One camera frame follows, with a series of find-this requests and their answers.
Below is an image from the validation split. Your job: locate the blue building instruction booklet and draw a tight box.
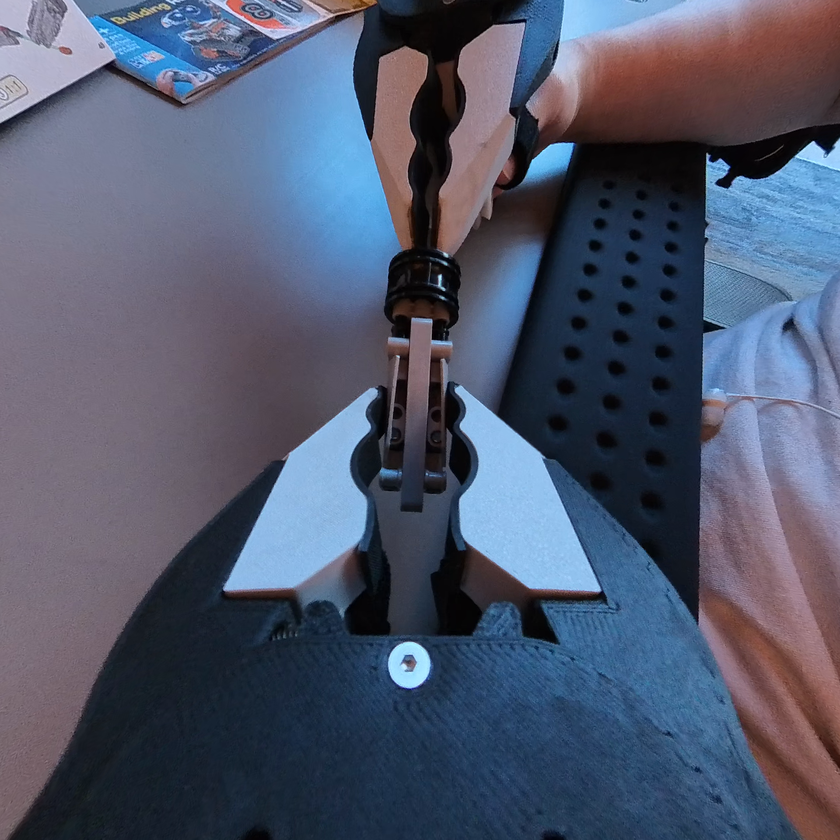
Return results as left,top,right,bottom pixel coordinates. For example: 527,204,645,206
88,0,342,105

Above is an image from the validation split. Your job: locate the white printed paper sheet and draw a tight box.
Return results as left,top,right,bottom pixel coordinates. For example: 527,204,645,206
0,0,117,126

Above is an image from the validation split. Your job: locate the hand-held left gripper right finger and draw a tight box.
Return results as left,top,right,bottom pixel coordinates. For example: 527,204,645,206
433,382,605,611

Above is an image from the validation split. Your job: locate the grey toy brick assembly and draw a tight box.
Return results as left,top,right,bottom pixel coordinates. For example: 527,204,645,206
377,315,455,514

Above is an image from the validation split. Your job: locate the white earphone cord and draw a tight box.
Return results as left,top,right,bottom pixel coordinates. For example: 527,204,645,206
701,387,840,442

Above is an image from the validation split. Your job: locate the person's right hand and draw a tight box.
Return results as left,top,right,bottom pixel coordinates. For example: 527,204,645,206
493,38,592,193

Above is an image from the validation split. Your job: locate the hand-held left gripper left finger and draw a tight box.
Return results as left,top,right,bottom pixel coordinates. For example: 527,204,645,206
222,386,385,614

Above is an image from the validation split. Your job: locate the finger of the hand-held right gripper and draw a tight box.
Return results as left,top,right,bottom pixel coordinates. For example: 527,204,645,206
433,21,527,256
369,47,439,250

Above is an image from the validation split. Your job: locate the person's pale shirt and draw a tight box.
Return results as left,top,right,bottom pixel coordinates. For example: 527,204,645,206
697,276,840,840

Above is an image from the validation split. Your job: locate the dark fabric item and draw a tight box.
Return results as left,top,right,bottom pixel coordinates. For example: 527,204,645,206
707,123,840,190

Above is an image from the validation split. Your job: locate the grey desk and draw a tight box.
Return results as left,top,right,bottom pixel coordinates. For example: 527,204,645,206
0,0,575,824

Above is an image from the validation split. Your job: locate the person's right forearm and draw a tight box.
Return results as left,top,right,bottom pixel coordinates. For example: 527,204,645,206
564,0,840,148

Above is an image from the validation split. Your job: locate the black perforated chair part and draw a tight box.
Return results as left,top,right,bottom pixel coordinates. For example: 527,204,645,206
499,141,711,621

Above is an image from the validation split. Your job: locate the orange and white leaflet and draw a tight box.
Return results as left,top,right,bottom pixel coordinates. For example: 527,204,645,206
226,0,378,42

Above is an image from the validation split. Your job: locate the black toy wheel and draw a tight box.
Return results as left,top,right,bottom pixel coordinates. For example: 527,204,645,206
384,248,462,327

